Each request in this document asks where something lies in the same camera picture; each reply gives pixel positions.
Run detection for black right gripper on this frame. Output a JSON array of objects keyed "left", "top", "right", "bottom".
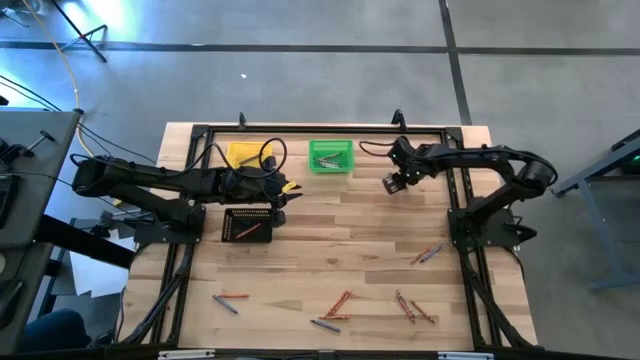
[{"left": 381, "top": 135, "right": 431, "bottom": 196}]

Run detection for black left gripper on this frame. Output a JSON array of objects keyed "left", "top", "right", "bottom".
[{"left": 219, "top": 155, "right": 304, "bottom": 229}]

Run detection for green plastic basket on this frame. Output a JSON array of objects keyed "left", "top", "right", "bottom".
[{"left": 308, "top": 139, "right": 355, "bottom": 175}]

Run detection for black plastic basket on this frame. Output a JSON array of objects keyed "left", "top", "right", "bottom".
[{"left": 221, "top": 207, "right": 275, "bottom": 245}]

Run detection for yellow plastic basket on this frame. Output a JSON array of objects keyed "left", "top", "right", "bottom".
[{"left": 224, "top": 141, "right": 274, "bottom": 171}]

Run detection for blue-grey metal table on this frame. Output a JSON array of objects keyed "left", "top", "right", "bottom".
[{"left": 551, "top": 128, "right": 640, "bottom": 292}]

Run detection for black desk support bar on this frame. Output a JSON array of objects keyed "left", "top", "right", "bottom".
[{"left": 37, "top": 214, "right": 136, "bottom": 269}]

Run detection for white paper sheets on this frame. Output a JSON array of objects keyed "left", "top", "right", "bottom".
[{"left": 68, "top": 248, "right": 132, "bottom": 297}]

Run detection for grey side desk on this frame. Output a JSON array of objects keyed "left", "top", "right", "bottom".
[{"left": 0, "top": 109, "right": 81, "bottom": 354}]

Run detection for black floor stand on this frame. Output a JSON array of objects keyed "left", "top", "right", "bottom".
[{"left": 49, "top": 0, "right": 109, "bottom": 64}]

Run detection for person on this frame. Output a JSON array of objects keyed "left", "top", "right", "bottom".
[{"left": 22, "top": 308, "right": 92, "bottom": 351}]

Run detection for black desk clamp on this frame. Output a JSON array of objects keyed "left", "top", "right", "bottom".
[{"left": 0, "top": 130, "right": 56, "bottom": 161}]

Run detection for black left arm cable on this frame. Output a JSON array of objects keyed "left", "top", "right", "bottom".
[{"left": 192, "top": 137, "right": 289, "bottom": 181}]

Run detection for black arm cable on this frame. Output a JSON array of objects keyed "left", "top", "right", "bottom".
[
  {"left": 192, "top": 137, "right": 289, "bottom": 181},
  {"left": 358, "top": 140, "right": 397, "bottom": 159}
]

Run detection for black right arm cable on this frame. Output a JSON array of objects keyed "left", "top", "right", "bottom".
[{"left": 358, "top": 140, "right": 397, "bottom": 159}]

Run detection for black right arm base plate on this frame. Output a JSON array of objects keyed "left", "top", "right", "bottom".
[{"left": 447, "top": 207, "right": 539, "bottom": 250}]

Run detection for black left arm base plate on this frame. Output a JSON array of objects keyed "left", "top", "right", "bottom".
[{"left": 133, "top": 204, "right": 207, "bottom": 245}]

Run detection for silver table edge bracket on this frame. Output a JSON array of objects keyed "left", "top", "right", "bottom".
[
  {"left": 437, "top": 351, "right": 495, "bottom": 360},
  {"left": 157, "top": 349, "right": 216, "bottom": 360}
]

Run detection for yellow floor cable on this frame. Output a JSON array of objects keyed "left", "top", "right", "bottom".
[{"left": 19, "top": 0, "right": 132, "bottom": 208}]

